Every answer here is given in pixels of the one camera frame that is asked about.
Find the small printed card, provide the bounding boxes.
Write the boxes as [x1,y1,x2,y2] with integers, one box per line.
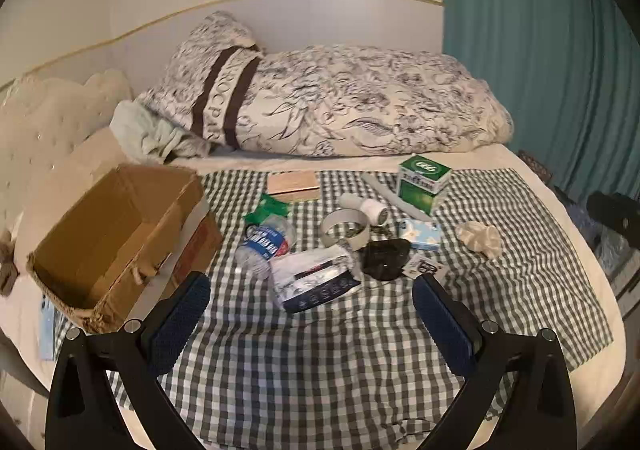
[404,257,447,278]

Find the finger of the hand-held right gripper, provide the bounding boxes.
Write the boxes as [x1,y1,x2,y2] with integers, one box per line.
[586,191,640,237]

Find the green checkered cloth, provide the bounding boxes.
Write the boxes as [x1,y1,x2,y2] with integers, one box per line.
[52,167,615,443]

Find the green sachet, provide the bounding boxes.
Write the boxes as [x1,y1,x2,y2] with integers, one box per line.
[243,193,291,226]

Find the white and navy packet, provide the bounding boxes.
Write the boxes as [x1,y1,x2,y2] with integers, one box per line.
[270,242,362,313]

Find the blue floral tissue pack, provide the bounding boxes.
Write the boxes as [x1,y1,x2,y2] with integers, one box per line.
[398,219,442,251]

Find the white pill bottle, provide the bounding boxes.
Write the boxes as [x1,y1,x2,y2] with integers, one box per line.
[337,193,392,227]

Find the black pouch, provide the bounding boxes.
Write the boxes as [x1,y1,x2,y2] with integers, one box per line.
[361,238,411,281]

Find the teal curtain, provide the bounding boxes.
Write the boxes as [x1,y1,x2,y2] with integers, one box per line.
[439,0,640,191]

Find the brown cardboard box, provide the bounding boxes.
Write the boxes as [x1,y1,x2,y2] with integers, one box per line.
[26,164,223,336]

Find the clear plastic bags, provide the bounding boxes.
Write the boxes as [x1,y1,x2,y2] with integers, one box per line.
[565,202,640,306]

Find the grey tape roll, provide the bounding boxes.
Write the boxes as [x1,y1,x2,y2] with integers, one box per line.
[320,210,371,248]

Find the dark patterned fabric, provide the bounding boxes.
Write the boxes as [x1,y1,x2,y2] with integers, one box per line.
[517,150,556,183]

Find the white tissue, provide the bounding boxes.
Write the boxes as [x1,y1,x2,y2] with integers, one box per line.
[455,221,502,261]

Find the cream tufted headboard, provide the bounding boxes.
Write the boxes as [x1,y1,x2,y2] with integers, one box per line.
[0,70,133,281]

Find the clear plastic water bottle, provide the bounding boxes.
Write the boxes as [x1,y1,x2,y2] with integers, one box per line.
[235,215,298,278]

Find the green and white carton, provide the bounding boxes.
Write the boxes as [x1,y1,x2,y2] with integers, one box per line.
[397,155,453,217]

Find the pale green towel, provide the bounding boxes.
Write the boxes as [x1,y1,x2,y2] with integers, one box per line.
[110,100,211,163]

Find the floral printed quilt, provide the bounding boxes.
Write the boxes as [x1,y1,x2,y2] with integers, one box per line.
[135,11,515,158]

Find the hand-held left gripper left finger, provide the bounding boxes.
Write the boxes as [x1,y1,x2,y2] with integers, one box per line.
[45,271,213,450]

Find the white foam tube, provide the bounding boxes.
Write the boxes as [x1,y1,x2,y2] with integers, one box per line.
[361,172,431,223]

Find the pale blue paper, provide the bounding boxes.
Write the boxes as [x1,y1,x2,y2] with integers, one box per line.
[39,294,62,362]

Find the brown wooden block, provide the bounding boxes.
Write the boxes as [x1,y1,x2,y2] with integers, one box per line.
[266,171,321,203]

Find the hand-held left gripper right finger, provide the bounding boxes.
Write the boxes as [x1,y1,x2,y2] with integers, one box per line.
[411,274,578,450]

